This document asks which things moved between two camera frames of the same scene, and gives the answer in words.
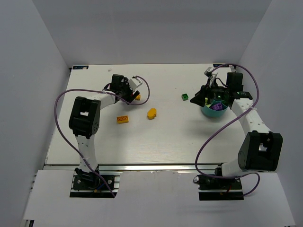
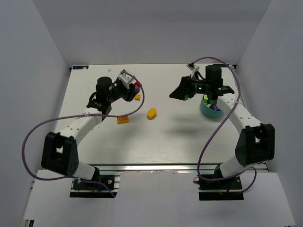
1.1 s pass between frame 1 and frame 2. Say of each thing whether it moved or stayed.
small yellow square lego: stayed
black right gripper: moved
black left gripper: stayed
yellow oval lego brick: stayed
